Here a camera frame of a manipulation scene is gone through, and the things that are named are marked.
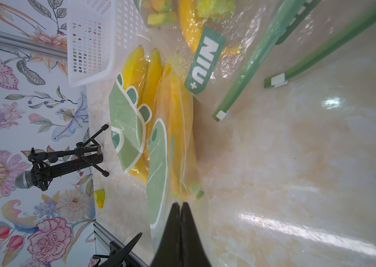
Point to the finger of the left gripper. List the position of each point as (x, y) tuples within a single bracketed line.
[(117, 254)]

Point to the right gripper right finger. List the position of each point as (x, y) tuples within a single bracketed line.
[(192, 253)]

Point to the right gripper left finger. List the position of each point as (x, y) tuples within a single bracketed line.
[(168, 253)]

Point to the zip-top bag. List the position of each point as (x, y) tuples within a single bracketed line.
[(216, 47), (361, 23), (152, 114)]

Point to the yellow block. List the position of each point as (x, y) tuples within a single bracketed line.
[(99, 196)]

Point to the black microphone on tripod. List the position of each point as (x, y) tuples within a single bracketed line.
[(46, 166)]

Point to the white plastic basket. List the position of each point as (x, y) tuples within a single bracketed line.
[(100, 36)]

